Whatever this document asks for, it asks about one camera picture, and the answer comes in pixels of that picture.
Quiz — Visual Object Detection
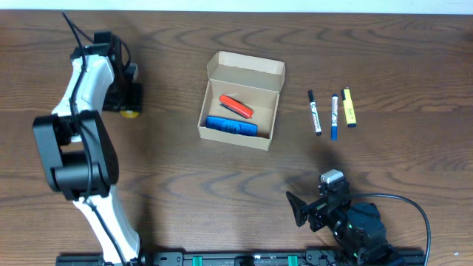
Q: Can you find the yellow tape roll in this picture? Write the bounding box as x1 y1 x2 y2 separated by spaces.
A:
120 110 140 119

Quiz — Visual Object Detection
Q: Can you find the blue plastic holder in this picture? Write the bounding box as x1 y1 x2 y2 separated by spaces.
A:
205 116 258 137

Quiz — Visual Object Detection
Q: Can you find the yellow highlighter pen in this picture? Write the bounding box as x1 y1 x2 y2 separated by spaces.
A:
341 87 357 128

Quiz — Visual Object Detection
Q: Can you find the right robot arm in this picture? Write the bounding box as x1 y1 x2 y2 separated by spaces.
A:
286 177 406 265

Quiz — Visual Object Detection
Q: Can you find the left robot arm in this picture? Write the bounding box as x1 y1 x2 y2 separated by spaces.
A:
33 32 152 265

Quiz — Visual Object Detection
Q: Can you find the black whiteboard marker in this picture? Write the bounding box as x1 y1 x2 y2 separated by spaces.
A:
307 90 322 136

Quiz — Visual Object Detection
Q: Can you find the blue whiteboard marker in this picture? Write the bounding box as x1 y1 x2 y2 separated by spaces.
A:
330 95 338 140

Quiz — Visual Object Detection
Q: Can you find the open cardboard box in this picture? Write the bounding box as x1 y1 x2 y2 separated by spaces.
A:
197 51 285 151

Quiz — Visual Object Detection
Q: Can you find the right black cable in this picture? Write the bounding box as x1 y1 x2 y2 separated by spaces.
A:
349 192 432 266

